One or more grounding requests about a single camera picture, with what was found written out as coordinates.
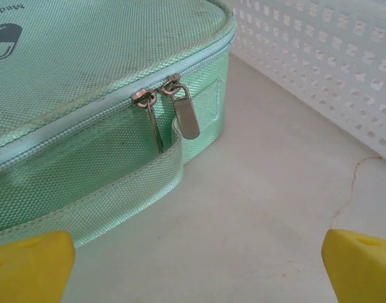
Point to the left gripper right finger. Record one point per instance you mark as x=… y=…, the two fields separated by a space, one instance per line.
x=363 y=271

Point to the mint green zip case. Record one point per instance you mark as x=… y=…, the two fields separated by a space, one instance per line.
x=85 y=63

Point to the white plastic mesh basket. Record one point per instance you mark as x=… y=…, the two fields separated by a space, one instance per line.
x=331 y=63

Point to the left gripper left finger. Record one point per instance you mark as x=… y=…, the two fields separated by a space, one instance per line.
x=28 y=271

